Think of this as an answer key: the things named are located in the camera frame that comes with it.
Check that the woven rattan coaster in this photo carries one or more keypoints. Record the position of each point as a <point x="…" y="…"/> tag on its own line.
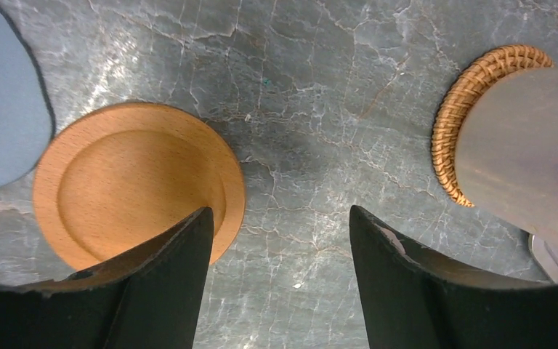
<point x="468" y="88"/>

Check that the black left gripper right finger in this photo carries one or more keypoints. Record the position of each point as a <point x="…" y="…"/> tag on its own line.
<point x="413" y="296"/>

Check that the blue grey coaster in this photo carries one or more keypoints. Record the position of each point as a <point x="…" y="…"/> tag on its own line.
<point x="26" y="117"/>

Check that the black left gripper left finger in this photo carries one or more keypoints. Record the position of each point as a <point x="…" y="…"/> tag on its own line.
<point x="146" y="297"/>

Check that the pink tall mug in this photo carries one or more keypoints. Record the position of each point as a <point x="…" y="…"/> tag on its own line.
<point x="506" y="158"/>

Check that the round wooden coaster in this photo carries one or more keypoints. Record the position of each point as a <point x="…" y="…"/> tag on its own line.
<point x="125" y="173"/>

